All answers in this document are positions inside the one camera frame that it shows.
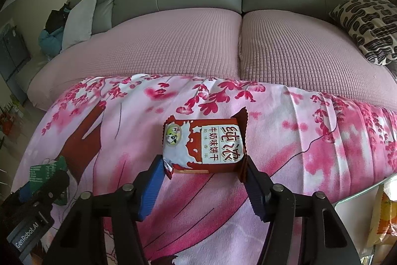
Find green cracker packet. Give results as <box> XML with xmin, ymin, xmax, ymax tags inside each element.
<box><xmin>29</xmin><ymin>155</ymin><xmax>70</xmax><ymax>206</ymax></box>

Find red milk biscuit packet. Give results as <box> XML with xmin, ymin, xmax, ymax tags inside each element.
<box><xmin>162</xmin><ymin>108</ymin><xmax>248</xmax><ymax>178</ymax></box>

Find orange beige snack packet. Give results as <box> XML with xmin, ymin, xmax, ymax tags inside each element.
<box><xmin>366</xmin><ymin>179</ymin><xmax>397</xmax><ymax>248</ymax></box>

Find pink cartoon blanket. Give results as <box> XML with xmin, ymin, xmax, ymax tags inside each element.
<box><xmin>12</xmin><ymin>74</ymin><xmax>396</xmax><ymax>264</ymax></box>

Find white tray with green rim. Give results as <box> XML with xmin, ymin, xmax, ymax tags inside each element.
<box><xmin>334</xmin><ymin>174</ymin><xmax>396</xmax><ymax>264</ymax></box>

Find pink sofa seat cover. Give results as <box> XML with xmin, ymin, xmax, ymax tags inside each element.
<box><xmin>28</xmin><ymin>8</ymin><xmax>396</xmax><ymax>110</ymax></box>

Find dark cabinet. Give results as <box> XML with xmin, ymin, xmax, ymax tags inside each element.
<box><xmin>0</xmin><ymin>24</ymin><xmax>31</xmax><ymax>104</ymax></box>

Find teal bag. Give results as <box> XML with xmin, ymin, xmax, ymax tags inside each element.
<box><xmin>38</xmin><ymin>27</ymin><xmax>64</xmax><ymax>59</ymax></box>

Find light grey cushion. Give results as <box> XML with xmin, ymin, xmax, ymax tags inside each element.
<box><xmin>61</xmin><ymin>0</ymin><xmax>97</xmax><ymax>51</ymax></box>

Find black beige patterned pillow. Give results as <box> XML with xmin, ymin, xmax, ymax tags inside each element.
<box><xmin>329</xmin><ymin>0</ymin><xmax>397</xmax><ymax>66</ymax></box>

